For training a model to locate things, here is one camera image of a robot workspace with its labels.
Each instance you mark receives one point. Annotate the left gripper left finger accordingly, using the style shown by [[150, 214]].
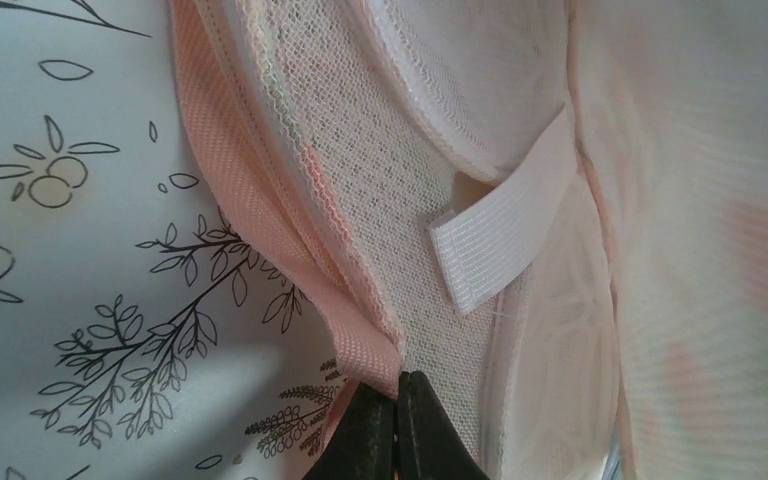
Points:
[[362, 446]]

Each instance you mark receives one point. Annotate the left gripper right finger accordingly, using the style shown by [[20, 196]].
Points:
[[428, 445]]

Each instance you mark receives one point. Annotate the pink floral laundry bag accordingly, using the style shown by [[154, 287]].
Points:
[[555, 210]]

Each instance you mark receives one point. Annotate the floral patterned table mat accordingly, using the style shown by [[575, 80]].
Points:
[[140, 336]]

